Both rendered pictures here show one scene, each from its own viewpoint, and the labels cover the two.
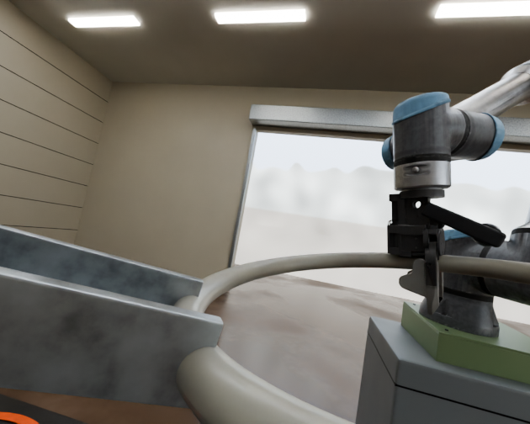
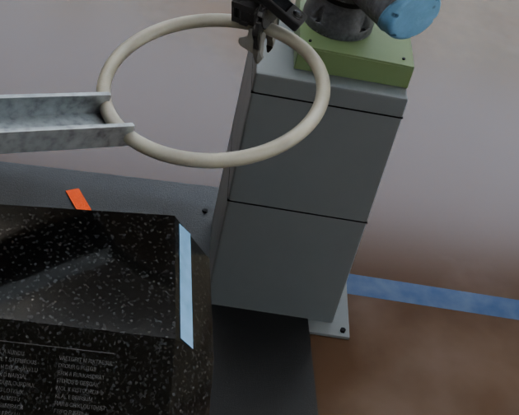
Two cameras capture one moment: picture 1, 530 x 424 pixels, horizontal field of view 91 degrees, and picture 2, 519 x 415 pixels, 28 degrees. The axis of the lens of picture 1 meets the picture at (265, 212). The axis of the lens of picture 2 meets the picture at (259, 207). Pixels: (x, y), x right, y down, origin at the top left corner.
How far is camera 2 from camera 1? 1.90 m
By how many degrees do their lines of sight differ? 48
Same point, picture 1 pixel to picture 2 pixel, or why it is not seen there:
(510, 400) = (339, 96)
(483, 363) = (333, 68)
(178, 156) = not seen: outside the picture
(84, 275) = (64, 104)
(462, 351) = not seen: hidden behind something
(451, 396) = (296, 96)
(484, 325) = (349, 31)
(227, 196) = not seen: outside the picture
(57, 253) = (53, 100)
